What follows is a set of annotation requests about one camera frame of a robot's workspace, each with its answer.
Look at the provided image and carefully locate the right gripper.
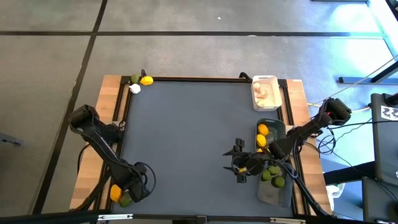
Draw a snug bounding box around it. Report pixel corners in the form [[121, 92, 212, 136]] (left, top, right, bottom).
[[223, 139, 265, 184]]

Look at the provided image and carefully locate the black equipment case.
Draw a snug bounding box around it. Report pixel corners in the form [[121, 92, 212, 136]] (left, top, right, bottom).
[[370, 92, 398, 187]]

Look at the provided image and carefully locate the clear tray with fruit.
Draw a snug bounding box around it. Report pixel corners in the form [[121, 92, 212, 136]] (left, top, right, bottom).
[[256, 155, 295, 208]]

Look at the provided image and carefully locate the silver metal bracket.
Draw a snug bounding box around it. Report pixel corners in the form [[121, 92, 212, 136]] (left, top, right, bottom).
[[269, 217, 306, 224], [97, 213, 134, 222]]

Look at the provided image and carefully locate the dark equipment box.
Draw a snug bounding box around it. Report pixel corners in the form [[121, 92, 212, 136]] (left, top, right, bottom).
[[361, 176, 398, 223]]

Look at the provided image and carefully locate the black aluminium table frame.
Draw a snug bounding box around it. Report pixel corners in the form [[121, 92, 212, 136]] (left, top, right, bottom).
[[70, 70, 332, 224]]

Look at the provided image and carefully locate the white plastic basket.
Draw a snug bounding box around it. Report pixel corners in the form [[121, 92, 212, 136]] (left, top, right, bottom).
[[251, 75, 284, 113]]

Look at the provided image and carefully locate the white plastic container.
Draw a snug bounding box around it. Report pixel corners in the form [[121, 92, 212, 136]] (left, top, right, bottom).
[[325, 182, 346, 212]]

